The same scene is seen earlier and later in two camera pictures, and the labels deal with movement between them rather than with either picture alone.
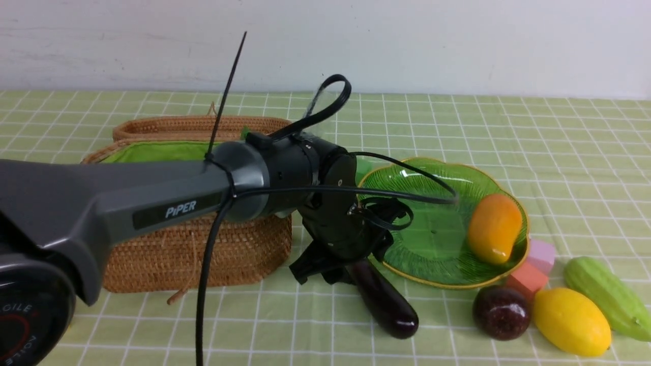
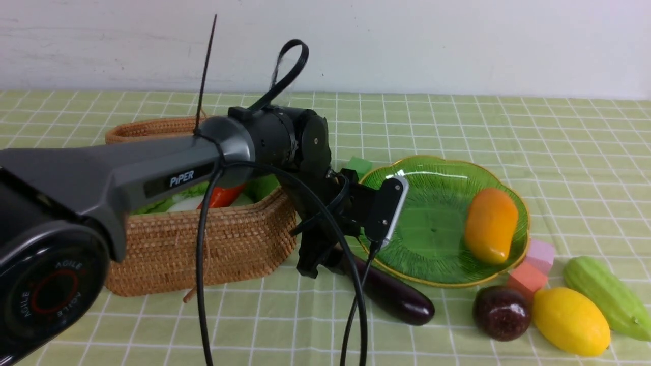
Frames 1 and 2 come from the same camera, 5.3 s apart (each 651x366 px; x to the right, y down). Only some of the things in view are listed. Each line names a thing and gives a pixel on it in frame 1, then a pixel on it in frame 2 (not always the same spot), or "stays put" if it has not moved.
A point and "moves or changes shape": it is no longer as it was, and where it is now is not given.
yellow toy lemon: (572, 321) stays put
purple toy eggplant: (392, 313) moves or changes shape
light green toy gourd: (628, 312) stays put
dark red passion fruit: (501, 313) stays put
